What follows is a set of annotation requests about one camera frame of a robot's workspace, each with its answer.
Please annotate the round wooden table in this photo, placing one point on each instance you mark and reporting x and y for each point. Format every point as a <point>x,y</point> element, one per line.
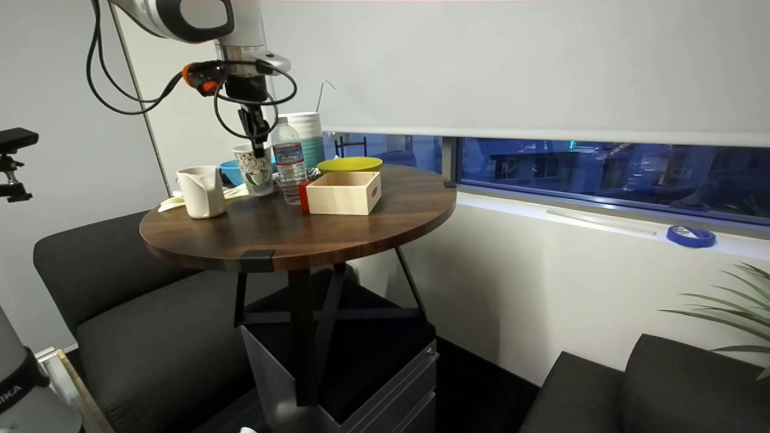
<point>321,232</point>

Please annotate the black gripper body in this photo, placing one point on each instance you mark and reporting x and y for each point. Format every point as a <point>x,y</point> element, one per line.
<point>248,99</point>

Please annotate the window glass strip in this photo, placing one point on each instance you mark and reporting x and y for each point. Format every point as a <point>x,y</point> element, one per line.
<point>602,170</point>

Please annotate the white roller blind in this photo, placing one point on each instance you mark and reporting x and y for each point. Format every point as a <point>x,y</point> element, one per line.
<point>521,62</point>

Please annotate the black camera on stand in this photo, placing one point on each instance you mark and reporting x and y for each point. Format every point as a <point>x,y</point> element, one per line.
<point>16,137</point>

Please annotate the clear plastic water bottle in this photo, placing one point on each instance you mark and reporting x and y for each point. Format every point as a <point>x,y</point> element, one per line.
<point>289,164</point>

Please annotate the thin grey pole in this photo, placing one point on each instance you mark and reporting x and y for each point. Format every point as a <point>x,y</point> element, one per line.
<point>147,121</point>

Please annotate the light wooden box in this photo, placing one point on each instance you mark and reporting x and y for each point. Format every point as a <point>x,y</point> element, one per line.
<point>343,194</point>

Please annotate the blue tape roll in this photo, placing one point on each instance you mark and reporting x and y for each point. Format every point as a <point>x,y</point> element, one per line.
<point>690,236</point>

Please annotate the dark grey sofa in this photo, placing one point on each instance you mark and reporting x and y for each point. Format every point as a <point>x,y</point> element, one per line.
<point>146,336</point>
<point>666,393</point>

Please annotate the yellow bowl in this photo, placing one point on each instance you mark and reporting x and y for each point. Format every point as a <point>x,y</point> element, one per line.
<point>350,164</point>

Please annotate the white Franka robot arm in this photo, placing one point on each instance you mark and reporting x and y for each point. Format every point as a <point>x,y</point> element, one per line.
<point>200,14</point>

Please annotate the patterned paper cup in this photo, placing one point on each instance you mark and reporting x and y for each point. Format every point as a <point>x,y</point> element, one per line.
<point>257,175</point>

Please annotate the small red object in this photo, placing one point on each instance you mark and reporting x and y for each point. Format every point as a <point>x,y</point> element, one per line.
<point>303,198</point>

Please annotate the grey metal bin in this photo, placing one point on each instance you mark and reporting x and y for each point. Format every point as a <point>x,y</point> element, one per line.
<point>386,393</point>

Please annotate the light wooden frame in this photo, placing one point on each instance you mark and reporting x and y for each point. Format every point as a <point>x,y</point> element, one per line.
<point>72,393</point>

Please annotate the green leafy plant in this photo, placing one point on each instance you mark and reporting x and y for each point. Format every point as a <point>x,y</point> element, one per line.
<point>735,316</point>

